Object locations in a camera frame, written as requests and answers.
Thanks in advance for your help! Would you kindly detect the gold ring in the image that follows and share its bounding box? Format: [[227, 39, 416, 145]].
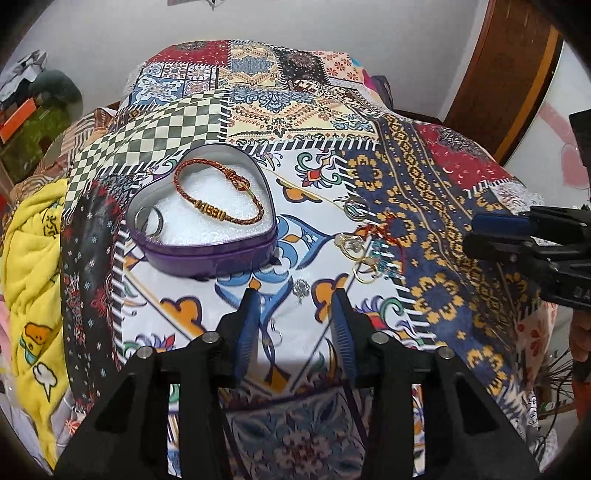
[[351, 257, 385, 285]]

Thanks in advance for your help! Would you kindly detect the silver hoop in tin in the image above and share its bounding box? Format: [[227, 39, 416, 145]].
[[133, 206, 164, 241]]

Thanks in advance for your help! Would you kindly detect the green patterned cloth table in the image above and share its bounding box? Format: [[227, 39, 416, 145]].
[[1, 104, 71, 184]]

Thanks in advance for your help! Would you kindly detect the colourful patchwork bedspread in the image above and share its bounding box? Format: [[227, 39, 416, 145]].
[[61, 40, 556, 479]]

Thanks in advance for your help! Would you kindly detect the silver filigree pendant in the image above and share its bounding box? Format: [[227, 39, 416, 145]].
[[291, 279, 311, 305]]

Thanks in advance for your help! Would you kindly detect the striped beige pillow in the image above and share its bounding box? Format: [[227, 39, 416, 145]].
[[17, 106, 116, 187]]

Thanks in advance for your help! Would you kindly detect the yellow cartoon blanket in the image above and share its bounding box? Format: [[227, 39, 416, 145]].
[[1, 179, 69, 467]]

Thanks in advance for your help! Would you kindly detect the orange box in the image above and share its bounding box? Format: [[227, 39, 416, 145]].
[[0, 98, 37, 143]]

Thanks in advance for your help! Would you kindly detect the brown wooden door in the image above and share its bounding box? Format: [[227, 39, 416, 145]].
[[445, 0, 563, 165]]

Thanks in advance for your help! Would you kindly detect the teal beaded earring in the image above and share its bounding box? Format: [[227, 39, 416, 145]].
[[369, 239, 404, 279]]

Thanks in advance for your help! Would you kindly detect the purple heart-shaped tin box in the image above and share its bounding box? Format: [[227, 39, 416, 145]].
[[126, 143, 279, 278]]

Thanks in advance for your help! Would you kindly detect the pile of clothes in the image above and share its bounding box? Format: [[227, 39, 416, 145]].
[[1, 50, 83, 122]]

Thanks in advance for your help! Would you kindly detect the silver ring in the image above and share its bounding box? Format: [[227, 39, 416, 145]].
[[341, 197, 371, 222]]

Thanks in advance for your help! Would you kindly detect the person's hand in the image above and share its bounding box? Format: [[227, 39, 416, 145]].
[[569, 310, 591, 362]]

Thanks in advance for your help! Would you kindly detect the red braided cord bracelet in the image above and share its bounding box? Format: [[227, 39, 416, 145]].
[[172, 157, 266, 226]]

